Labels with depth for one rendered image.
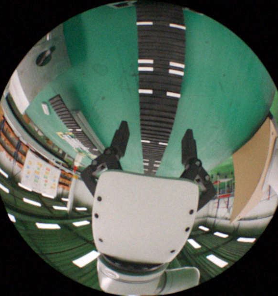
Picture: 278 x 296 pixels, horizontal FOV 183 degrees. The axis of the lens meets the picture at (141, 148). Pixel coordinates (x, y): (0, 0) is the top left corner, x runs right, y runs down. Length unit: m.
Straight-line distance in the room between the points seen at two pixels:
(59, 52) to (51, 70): 0.04
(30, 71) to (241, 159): 0.48
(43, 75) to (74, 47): 0.06
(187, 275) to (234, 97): 0.28
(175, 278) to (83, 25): 0.36
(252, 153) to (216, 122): 0.17
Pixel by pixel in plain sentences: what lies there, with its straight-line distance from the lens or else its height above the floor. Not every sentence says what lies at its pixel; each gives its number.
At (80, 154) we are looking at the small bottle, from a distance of 0.56.
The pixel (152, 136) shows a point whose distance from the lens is 0.17.
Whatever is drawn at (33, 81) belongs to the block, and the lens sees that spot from 0.15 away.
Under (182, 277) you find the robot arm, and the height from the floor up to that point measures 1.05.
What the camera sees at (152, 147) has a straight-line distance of 0.21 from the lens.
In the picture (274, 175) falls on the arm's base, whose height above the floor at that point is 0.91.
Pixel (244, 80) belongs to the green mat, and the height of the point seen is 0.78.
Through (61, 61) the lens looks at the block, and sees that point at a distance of 0.18.
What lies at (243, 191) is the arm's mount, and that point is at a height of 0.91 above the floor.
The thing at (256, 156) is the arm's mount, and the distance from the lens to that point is 0.31.
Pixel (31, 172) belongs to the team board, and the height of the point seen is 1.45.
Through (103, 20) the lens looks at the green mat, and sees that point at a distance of 0.16.
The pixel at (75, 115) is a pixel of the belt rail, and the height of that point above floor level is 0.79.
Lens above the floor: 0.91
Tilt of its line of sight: 27 degrees down
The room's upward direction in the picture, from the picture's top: 169 degrees counter-clockwise
